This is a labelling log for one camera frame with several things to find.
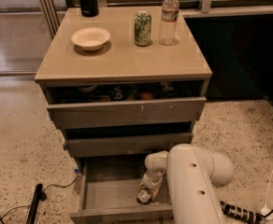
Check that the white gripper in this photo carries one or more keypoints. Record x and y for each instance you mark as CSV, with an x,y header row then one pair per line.
x,y
150,180

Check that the silver 7up can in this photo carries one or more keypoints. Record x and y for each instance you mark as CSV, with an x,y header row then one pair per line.
x,y
143,197

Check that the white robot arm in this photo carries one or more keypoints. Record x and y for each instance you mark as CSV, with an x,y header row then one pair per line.
x,y
192,174

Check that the grey bottom drawer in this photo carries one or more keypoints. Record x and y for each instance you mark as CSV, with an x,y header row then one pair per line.
x,y
109,188

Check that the grey drawer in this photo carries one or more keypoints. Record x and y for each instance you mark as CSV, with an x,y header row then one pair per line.
x,y
70,108
109,188
123,140

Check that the grey middle drawer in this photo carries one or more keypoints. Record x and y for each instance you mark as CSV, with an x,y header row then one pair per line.
x,y
123,140

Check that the orange fruit in drawer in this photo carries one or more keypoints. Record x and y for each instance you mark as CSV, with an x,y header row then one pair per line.
x,y
146,95

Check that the grey drawer cabinet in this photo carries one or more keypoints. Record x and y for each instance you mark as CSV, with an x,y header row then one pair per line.
x,y
165,71

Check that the grey top drawer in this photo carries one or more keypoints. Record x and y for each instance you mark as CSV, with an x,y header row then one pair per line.
x,y
70,108

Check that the green soda can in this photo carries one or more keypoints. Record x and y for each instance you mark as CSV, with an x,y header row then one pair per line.
x,y
142,30

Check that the dark snack bag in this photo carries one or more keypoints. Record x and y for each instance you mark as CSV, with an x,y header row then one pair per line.
x,y
119,92

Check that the black white power strip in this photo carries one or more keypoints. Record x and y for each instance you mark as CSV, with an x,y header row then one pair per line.
x,y
241,214

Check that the black bar on floor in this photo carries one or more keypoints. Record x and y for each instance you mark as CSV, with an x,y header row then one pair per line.
x,y
34,204

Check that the white plug adapter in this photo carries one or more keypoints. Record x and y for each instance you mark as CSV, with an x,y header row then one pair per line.
x,y
265,212

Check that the white bowl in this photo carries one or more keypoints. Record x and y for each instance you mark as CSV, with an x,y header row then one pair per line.
x,y
91,39

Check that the clear plastic water bottle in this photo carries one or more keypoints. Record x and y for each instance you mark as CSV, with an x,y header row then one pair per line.
x,y
169,17

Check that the black thermos bottle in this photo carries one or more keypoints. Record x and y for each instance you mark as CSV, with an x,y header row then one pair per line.
x,y
89,8

